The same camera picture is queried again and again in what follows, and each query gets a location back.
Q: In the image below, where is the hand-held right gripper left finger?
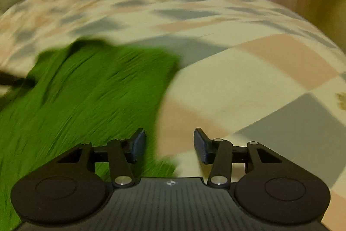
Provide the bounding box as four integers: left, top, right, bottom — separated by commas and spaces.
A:
56, 128, 147, 189

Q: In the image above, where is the checkered bedspread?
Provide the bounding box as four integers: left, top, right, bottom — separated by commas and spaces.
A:
0, 0, 346, 231

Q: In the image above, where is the green knit sweater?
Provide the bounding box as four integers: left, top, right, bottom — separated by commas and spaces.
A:
0, 37, 181, 231

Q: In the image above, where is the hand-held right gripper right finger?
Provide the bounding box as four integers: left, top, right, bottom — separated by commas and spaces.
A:
194, 127, 285, 189

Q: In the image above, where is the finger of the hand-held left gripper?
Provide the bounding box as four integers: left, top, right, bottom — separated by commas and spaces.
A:
0, 72, 29, 87

